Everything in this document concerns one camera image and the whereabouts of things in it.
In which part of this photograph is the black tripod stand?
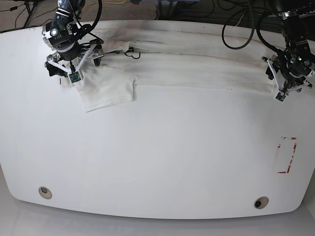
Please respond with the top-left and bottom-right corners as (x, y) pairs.
(22, 0), (42, 29)

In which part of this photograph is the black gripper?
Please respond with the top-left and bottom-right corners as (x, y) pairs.
(45, 41), (104, 77)
(265, 55), (315, 82)

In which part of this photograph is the yellow cable on floor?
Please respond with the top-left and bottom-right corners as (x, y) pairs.
(81, 0), (126, 12)

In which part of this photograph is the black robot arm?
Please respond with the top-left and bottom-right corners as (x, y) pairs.
(42, 0), (104, 84)
(268, 0), (315, 87)

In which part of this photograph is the table cable grommet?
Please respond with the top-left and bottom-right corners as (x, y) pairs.
(254, 196), (269, 209)
(38, 186), (52, 200)

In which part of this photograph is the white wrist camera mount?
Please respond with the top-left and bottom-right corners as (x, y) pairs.
(46, 44), (104, 85)
(262, 57), (315, 102)

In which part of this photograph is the white printed t-shirt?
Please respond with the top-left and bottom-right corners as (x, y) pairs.
(62, 28), (276, 112)

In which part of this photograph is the red tape rectangle marking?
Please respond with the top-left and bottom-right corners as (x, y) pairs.
(274, 137), (298, 174)

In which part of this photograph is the right table cable grommet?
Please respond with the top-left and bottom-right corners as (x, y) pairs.
(254, 196), (269, 209)

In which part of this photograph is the left table cable grommet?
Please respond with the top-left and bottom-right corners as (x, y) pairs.
(38, 186), (52, 200)

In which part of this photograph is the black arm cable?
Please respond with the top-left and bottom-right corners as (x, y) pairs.
(221, 0), (290, 59)
(73, 0), (103, 42)

